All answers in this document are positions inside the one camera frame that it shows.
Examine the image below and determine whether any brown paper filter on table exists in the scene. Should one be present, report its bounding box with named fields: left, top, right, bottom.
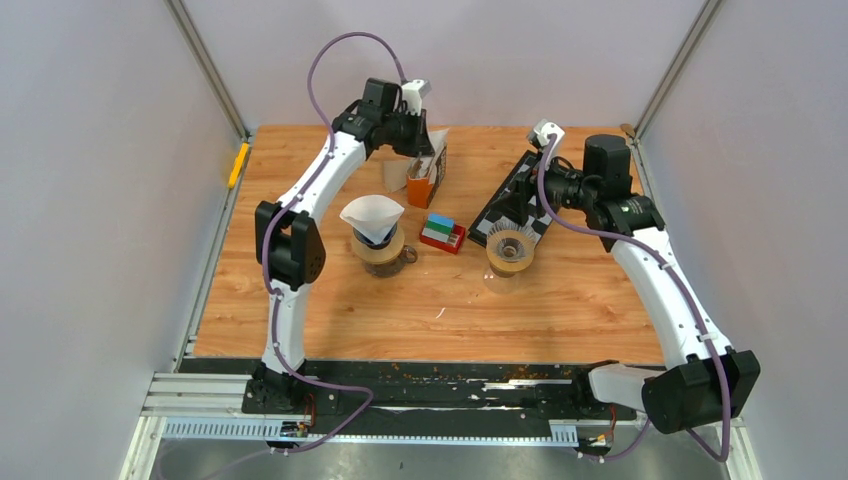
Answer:
left=382, top=159, right=409, bottom=193

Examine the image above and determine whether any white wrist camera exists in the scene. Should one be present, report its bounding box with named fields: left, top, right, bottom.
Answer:
left=526, top=119, right=565, bottom=157
left=401, top=79, right=432, bottom=116

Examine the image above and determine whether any white paper coffee filter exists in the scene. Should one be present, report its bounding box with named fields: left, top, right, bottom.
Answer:
left=340, top=195, right=405, bottom=245

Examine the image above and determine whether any black white chessboard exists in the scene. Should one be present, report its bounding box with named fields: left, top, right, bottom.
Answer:
left=468, top=150, right=552, bottom=246

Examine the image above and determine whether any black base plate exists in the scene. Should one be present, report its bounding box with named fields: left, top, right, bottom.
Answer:
left=241, top=360, right=637, bottom=437

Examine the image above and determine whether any yellow marker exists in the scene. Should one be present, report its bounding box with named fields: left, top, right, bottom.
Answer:
left=227, top=142, right=250, bottom=190

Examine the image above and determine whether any red toy brick stack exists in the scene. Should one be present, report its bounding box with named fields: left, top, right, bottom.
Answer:
left=419, top=213, right=467, bottom=255

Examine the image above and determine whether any aluminium frame rail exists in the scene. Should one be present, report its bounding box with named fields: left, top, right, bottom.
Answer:
left=135, top=372, right=747, bottom=446

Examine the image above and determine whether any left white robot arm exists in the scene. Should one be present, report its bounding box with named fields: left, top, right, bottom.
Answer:
left=253, top=78, right=434, bottom=413

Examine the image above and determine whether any blue glass dripper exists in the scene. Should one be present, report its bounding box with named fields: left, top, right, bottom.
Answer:
left=354, top=225, right=400, bottom=252

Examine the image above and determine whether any orange filter box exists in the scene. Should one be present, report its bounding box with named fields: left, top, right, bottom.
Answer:
left=406, top=149, right=447, bottom=209

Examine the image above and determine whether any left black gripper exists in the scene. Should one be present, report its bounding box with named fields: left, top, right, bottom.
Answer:
left=383, top=108, right=437, bottom=159

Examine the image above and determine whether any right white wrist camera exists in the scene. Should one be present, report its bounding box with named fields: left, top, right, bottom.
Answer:
left=526, top=119, right=565, bottom=157

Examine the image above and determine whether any glass coffee carafe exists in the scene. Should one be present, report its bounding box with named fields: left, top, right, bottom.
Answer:
left=362, top=245, right=418, bottom=278

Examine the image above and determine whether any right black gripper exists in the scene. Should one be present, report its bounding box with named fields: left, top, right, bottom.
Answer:
left=490, top=150, right=597, bottom=225

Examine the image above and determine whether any large wooden dripper ring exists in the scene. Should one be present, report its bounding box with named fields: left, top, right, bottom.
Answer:
left=349, top=231, right=407, bottom=266

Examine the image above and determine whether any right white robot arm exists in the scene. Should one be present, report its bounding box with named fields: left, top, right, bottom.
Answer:
left=505, top=132, right=761, bottom=436

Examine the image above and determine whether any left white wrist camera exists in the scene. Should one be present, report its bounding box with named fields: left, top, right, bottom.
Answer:
left=401, top=79, right=432, bottom=116

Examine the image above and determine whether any small wooden dripper ring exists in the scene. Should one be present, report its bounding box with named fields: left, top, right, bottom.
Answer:
left=485, top=238, right=538, bottom=274

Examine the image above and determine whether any clear glass beaker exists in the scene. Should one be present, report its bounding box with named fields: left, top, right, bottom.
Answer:
left=483, top=268, right=526, bottom=295

